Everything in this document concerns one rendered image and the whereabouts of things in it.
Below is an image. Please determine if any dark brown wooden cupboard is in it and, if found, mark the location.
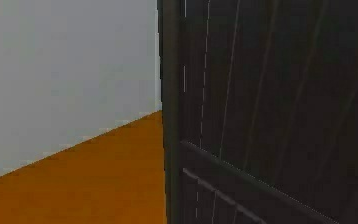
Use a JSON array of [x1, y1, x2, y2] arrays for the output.
[[156, 0, 358, 224]]

